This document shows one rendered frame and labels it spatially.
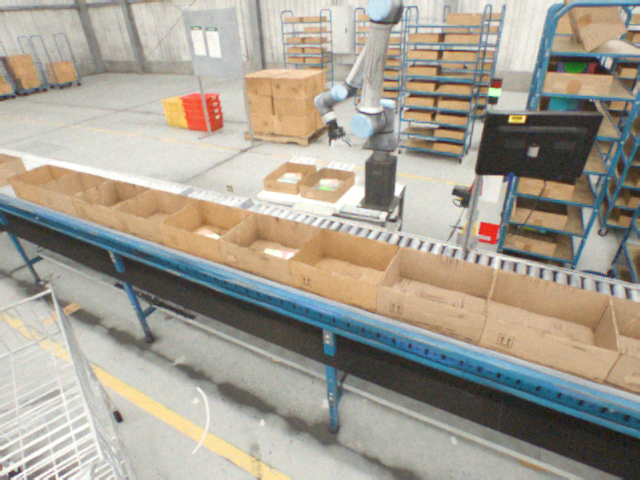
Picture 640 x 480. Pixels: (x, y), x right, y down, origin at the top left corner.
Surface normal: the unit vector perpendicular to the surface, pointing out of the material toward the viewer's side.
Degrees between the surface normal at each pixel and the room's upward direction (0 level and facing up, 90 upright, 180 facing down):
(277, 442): 0
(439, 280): 89
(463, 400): 0
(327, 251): 90
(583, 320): 89
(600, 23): 91
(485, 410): 0
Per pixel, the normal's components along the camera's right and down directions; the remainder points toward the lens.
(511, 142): -0.12, 0.59
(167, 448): -0.04, -0.84
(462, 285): -0.46, 0.48
